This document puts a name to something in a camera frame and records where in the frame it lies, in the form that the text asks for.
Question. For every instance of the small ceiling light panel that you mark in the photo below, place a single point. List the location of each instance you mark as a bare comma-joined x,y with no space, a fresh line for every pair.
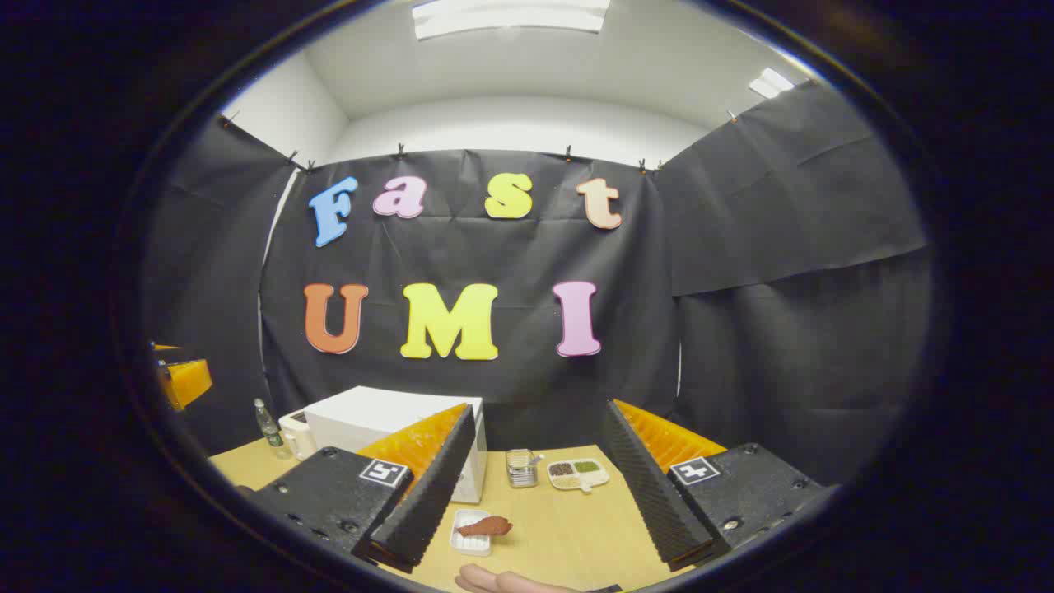
771,83

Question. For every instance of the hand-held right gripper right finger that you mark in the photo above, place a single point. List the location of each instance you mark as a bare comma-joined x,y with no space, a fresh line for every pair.
650,486

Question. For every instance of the white kettle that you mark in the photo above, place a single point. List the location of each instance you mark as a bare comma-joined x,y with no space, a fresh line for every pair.
296,435

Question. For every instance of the brown meat piece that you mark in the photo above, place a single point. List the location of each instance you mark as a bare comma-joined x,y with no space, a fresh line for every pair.
487,526

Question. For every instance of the divided dish of beans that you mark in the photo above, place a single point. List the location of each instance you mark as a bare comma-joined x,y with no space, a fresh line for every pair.
576,476

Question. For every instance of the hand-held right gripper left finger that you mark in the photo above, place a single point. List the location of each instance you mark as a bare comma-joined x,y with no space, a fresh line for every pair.
428,494

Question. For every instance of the small white tray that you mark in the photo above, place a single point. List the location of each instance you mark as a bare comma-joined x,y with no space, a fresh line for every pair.
469,543

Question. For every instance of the black backdrop cloth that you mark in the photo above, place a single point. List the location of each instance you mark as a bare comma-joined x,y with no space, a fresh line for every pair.
510,387

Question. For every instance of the small glass jar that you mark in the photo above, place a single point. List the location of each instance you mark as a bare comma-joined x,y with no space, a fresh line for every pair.
520,471

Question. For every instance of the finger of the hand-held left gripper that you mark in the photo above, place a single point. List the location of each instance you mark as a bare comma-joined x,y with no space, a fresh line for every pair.
186,382

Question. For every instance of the clear plastic bottle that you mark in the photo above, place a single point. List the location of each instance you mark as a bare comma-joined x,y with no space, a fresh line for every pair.
268,428

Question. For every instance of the large ceiling light panel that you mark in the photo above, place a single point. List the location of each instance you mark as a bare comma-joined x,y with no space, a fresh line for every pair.
510,16

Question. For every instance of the white microwave oven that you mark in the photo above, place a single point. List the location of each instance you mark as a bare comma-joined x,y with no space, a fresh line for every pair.
370,416

